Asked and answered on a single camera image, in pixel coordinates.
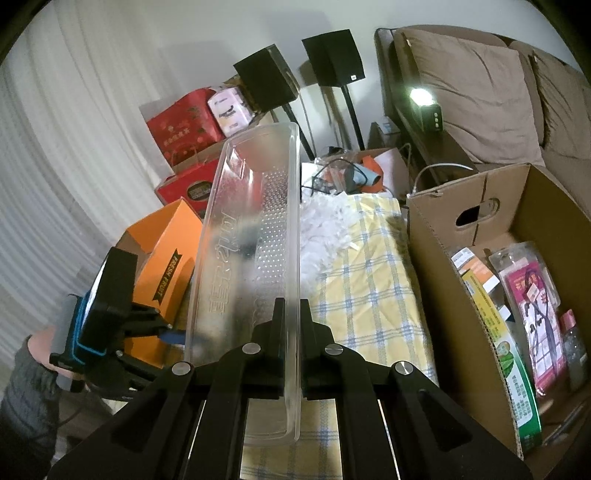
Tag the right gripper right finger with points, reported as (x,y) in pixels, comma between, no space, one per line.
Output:
(393,421)

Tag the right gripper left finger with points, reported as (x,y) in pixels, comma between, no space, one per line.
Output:
(189,423)

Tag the clear plastic tray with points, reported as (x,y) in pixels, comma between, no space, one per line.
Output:
(248,257)

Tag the white fluffy duster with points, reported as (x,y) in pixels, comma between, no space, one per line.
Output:
(326,223)

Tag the grey sleeve forearm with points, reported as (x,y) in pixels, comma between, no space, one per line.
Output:
(30,416)

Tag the person left hand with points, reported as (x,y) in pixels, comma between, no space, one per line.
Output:
(40,347)

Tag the orange cardboard fruit box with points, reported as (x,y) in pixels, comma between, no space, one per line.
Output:
(165,243)

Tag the yellow plaid tablecloth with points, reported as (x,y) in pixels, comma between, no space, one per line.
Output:
(371,301)

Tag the green yellow packaged box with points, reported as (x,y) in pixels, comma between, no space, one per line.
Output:
(521,393)

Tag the white curtain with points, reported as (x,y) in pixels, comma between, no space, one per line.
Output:
(78,164)

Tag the red gift bag lower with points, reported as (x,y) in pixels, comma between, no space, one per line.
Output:
(193,184)

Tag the pink packaged item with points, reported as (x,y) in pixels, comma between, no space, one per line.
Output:
(534,301)

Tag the brown cardboard box background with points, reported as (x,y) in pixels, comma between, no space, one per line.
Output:
(212,152)

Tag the pink white tissue pack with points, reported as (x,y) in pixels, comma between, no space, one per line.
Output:
(230,110)

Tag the open cardboard box right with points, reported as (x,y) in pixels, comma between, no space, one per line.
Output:
(457,227)

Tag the left black speaker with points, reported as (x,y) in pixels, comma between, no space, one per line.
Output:
(268,78)

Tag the black speaker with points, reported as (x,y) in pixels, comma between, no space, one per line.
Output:
(268,78)
(335,58)

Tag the bright portable lamp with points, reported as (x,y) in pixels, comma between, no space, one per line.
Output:
(426,110)

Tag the brown sofa pillow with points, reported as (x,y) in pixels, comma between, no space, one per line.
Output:
(561,103)
(484,94)

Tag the right black speaker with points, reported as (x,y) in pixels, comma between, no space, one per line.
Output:
(335,58)

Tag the bag of cables clutter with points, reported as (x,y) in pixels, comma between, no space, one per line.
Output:
(353,172)

